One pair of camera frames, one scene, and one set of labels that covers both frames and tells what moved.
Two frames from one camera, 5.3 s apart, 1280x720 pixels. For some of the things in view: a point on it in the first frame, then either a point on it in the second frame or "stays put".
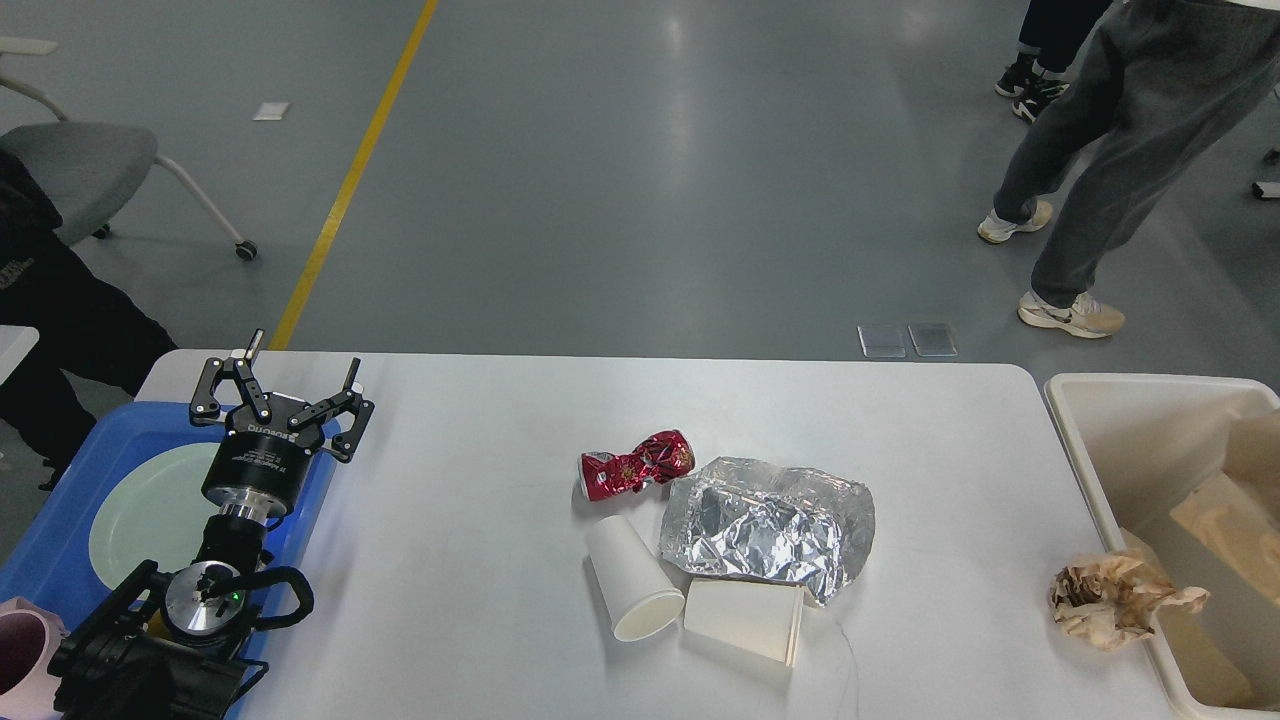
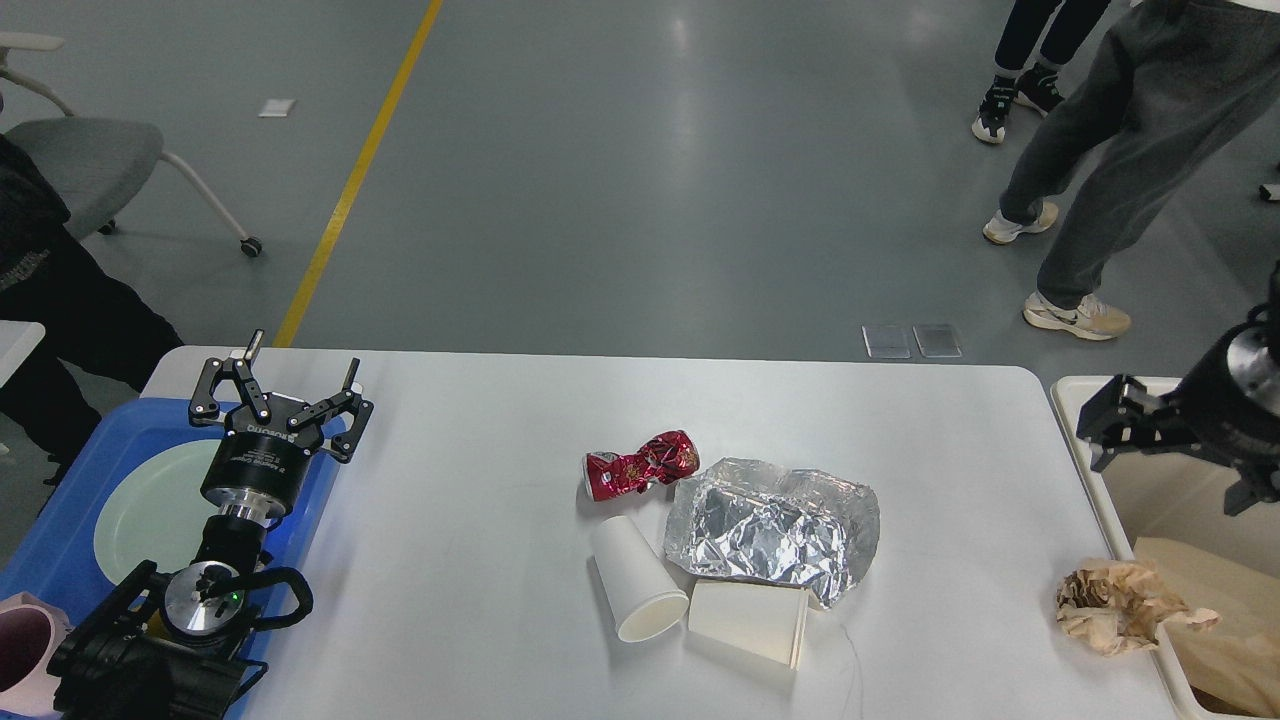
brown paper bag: x=1237 y=512 -> x=1232 y=667
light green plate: x=156 y=511 stays put
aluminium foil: x=751 y=521 stays put
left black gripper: x=260 y=462 stays put
